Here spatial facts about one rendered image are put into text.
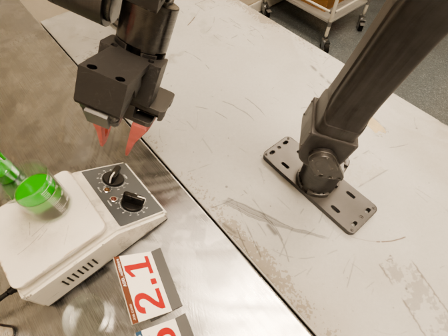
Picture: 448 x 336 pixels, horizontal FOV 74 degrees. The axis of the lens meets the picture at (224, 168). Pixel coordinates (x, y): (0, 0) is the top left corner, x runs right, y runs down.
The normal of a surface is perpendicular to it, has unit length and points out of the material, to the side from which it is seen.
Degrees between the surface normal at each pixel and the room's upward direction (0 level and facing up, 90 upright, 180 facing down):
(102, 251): 90
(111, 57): 30
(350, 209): 0
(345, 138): 90
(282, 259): 0
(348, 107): 83
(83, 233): 0
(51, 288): 90
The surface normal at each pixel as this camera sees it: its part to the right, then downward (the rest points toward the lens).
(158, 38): 0.55, 0.66
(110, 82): -0.07, 0.57
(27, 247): 0.00, -0.55
